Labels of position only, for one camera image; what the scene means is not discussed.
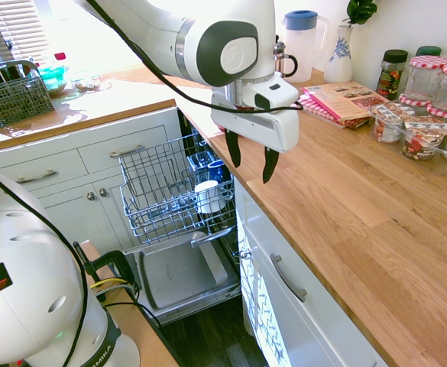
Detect yellow grey cable bundle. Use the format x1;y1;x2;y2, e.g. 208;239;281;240
91;276;138;304

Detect glass French press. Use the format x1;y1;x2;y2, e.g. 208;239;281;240
273;34;299;80

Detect red gingham book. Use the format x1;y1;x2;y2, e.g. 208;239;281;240
290;94;371;130

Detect blue lidded plastic pitcher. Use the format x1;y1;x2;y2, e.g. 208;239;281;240
282;9;331;83

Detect green lidded plastic container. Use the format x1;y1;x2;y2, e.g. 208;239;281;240
37;63;70;97

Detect open dishwasher door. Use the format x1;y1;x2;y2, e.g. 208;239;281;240
123;235;243;326

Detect blue mug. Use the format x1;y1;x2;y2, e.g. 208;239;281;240
206;159;226;185

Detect dark blue glass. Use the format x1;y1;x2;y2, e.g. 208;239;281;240
187;149;215;185

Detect white mug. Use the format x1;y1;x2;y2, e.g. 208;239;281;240
193;180;228;215

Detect black mounting clamp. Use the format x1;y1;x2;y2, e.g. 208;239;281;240
73;240;141;304

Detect wire dishwasher rack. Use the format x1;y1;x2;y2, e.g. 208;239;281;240
118;133;237;246

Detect grey bar drawer handle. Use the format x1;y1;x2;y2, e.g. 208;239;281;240
269;253;309;304

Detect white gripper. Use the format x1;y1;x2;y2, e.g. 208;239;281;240
210;91;300;185

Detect window blinds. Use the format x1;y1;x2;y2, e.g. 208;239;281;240
0;0;50;64

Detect dark jar black lid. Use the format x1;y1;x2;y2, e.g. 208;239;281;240
375;49;409;102

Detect small glass bowl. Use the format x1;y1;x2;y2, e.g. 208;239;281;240
71;74;104;93

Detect pink cookbook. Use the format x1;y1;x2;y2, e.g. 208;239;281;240
300;81;391;124

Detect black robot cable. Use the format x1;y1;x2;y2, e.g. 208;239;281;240
0;0;305;367

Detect grey cutlery basket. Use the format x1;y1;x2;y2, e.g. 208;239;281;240
0;60;57;132

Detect white blue patterned towel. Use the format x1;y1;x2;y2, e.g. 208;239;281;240
235;213;290;365

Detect silver drawer handle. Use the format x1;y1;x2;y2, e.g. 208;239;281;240
15;169;57;184
109;145;146;159

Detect green lidded jar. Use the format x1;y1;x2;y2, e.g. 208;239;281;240
415;45;442;59

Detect green leafy plant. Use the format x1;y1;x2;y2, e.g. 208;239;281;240
342;0;378;28

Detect white blue floral vase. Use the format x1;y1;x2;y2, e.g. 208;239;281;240
322;24;355;83

